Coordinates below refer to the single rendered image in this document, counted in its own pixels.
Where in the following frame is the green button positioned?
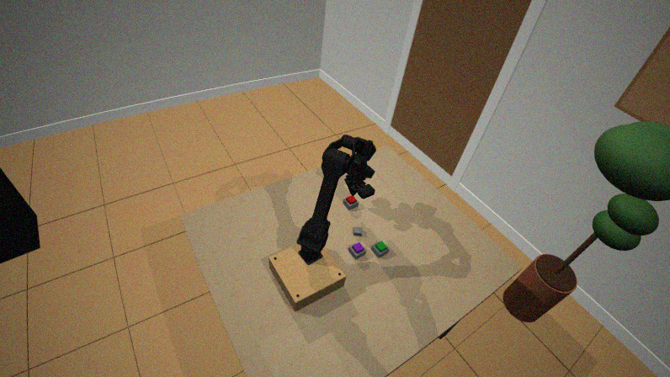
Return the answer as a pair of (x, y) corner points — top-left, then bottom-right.
(371, 242), (389, 258)

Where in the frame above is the purple button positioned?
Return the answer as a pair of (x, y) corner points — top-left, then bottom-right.
(348, 242), (367, 259)

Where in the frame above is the red button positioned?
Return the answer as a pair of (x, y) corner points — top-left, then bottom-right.
(343, 195), (359, 210)

